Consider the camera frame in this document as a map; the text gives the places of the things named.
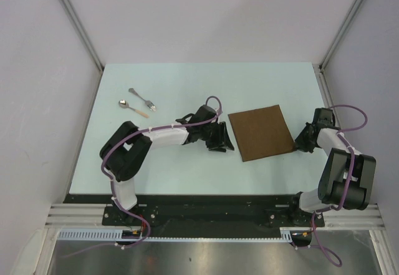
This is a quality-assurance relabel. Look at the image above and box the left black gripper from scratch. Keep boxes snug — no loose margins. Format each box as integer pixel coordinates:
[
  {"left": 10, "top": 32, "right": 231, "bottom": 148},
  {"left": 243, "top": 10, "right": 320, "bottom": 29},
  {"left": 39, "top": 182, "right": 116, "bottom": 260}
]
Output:
[{"left": 199, "top": 121, "right": 233, "bottom": 152}]

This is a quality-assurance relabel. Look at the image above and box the brown cloth napkin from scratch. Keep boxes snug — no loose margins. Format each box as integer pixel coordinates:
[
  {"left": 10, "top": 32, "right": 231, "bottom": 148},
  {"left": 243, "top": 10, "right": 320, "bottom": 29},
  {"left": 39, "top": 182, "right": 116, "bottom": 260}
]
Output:
[{"left": 228, "top": 105, "right": 294, "bottom": 162}]

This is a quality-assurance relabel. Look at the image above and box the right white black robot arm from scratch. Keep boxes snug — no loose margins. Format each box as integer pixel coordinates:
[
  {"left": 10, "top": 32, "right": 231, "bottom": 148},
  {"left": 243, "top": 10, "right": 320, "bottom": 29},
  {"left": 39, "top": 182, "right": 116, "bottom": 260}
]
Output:
[{"left": 287, "top": 108, "right": 377, "bottom": 226}]

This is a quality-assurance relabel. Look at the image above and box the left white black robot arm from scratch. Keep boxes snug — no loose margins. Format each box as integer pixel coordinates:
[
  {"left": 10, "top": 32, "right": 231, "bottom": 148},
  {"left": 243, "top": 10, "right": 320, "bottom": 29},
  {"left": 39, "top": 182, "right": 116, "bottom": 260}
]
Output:
[{"left": 99, "top": 105, "right": 234, "bottom": 225}]

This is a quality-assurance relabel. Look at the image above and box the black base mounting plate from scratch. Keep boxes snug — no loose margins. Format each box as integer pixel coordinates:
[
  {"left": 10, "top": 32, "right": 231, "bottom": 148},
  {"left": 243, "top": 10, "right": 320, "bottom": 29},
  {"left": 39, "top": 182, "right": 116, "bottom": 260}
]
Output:
[{"left": 64, "top": 194, "right": 325, "bottom": 239}]

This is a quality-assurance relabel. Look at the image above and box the silver metal fork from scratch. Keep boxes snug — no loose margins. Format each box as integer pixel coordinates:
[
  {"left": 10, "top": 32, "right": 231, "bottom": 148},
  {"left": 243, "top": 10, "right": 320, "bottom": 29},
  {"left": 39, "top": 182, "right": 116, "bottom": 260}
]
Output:
[{"left": 128, "top": 88, "right": 156, "bottom": 112}]

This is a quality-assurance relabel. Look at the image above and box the right side aluminium rail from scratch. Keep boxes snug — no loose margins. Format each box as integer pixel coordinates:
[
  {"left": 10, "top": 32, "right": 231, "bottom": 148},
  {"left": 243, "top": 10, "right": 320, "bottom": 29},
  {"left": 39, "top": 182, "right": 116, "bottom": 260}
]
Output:
[{"left": 313, "top": 64, "right": 344, "bottom": 123}]

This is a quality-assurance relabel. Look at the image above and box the aluminium rail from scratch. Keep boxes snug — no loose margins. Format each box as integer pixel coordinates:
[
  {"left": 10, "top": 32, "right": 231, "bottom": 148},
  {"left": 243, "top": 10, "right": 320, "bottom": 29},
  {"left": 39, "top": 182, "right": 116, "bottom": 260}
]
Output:
[
  {"left": 46, "top": 204, "right": 385, "bottom": 230},
  {"left": 313, "top": 64, "right": 344, "bottom": 123}
]

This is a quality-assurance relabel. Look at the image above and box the spoon with wooden handle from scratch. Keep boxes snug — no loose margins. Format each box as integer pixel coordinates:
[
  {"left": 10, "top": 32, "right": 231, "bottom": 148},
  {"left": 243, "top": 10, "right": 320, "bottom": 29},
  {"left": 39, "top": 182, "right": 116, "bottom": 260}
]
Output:
[{"left": 118, "top": 100, "right": 149, "bottom": 118}]

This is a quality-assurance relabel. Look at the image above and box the light blue cable duct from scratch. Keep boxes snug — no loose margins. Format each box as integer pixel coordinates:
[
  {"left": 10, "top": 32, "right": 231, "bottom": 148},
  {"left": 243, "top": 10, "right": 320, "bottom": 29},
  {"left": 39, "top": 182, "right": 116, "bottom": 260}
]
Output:
[{"left": 59, "top": 226, "right": 296, "bottom": 243}]

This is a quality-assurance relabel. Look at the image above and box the front aluminium rail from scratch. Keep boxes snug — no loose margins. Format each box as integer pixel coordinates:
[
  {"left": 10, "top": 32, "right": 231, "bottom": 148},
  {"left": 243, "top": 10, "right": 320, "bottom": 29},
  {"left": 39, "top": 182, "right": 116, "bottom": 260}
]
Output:
[{"left": 46, "top": 204, "right": 385, "bottom": 230}]

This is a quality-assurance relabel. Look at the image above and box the right aluminium frame post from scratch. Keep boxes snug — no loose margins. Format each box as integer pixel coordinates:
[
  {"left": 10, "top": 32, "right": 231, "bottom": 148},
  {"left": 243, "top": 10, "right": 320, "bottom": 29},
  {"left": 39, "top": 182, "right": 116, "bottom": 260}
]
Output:
[{"left": 319, "top": 0, "right": 365, "bottom": 72}]

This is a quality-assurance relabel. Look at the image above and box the aluminium frame post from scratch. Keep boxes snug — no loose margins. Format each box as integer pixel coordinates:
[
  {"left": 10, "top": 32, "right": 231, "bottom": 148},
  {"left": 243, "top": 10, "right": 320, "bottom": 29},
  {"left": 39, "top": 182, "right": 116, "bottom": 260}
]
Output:
[
  {"left": 319, "top": 0, "right": 365, "bottom": 72},
  {"left": 59, "top": 0, "right": 104, "bottom": 74}
]

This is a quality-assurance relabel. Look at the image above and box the left aluminium frame post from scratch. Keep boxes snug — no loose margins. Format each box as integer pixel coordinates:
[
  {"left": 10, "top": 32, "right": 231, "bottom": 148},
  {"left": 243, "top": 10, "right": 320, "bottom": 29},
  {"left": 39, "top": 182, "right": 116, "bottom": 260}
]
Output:
[{"left": 59, "top": 0, "right": 104, "bottom": 74}]

